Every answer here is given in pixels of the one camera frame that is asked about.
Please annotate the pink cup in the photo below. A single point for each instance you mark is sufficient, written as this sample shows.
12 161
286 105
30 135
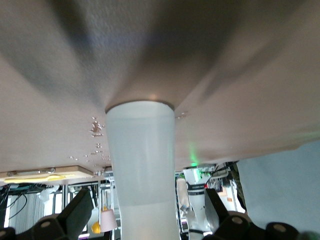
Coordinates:
108 221

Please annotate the yellow round object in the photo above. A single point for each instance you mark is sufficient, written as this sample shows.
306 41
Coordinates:
96 228

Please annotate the wooden cutting board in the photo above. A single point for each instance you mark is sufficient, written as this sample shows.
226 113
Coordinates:
75 171

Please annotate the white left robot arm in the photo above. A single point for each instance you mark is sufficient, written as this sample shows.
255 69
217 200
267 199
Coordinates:
196 197

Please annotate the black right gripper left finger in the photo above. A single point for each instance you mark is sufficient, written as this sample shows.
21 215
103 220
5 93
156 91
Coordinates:
77 212

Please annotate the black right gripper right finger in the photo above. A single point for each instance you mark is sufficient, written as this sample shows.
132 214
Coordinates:
216 210

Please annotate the translucent white plastic cup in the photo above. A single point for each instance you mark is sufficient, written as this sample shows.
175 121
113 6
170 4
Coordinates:
142 162

